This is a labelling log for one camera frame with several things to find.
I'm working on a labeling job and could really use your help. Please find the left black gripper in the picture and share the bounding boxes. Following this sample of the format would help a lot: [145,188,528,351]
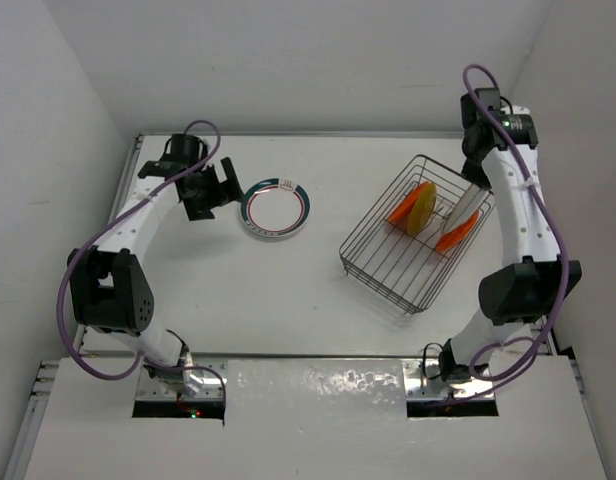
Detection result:
[184,158,246,220]

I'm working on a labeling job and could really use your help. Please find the green rimmed white plate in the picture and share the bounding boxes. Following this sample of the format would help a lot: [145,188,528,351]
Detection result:
[239,177,312,231]
[242,222,306,242]

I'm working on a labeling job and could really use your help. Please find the white plate red characters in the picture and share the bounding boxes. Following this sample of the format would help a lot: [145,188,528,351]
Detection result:
[441,184,489,234]

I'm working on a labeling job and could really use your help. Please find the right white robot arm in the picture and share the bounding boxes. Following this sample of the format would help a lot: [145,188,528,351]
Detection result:
[439,87,582,382]

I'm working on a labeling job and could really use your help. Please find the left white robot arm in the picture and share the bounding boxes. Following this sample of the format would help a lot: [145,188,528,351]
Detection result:
[68,134,243,369]

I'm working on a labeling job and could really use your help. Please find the yellow plate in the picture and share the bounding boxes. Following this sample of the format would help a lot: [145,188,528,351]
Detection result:
[406,183,437,236]

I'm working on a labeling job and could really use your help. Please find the far orange plate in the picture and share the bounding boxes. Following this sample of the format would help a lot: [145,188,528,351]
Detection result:
[387,182,428,225]

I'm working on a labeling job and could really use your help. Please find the orange plate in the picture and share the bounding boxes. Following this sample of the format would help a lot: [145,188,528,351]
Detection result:
[387,182,428,225]
[435,211,479,254]

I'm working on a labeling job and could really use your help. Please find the near orange plate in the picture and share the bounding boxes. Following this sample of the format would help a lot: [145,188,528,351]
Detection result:
[435,211,479,254]

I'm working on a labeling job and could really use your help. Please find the wire dish rack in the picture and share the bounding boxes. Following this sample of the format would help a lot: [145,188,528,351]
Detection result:
[339,154,494,314]

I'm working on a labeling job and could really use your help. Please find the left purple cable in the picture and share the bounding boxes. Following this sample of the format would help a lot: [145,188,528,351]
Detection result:
[56,119,227,401]

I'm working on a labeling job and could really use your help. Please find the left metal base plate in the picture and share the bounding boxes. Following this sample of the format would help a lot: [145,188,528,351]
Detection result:
[136,353,228,401]

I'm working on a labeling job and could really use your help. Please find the metal base plate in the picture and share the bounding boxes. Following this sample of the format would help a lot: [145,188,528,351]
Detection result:
[402,357,493,402]
[136,353,228,401]

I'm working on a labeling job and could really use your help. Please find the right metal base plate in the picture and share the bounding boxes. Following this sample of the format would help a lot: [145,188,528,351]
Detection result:
[402,357,493,402]

